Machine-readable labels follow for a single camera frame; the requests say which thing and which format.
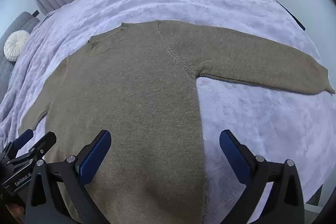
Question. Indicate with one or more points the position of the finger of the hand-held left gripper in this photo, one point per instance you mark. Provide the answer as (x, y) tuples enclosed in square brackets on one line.
[(44, 142), (24, 138)]

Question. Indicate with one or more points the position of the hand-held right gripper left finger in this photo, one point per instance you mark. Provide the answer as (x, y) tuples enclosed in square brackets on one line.
[(95, 157)]

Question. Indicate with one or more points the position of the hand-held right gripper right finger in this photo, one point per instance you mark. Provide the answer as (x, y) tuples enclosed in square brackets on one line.
[(235, 158)]

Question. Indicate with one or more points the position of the olive green towel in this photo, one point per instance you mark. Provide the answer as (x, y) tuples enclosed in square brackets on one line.
[(131, 95)]

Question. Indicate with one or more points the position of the white round cushion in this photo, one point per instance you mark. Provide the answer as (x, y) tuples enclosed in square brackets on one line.
[(16, 45)]

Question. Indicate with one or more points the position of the grey quilted headboard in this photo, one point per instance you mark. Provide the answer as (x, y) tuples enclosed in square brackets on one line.
[(15, 26)]

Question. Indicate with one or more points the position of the lavender plush blanket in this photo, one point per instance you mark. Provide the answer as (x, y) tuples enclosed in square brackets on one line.
[(183, 3)]

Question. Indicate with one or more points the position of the black bed frame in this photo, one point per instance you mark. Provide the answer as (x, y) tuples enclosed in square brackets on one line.
[(291, 15)]

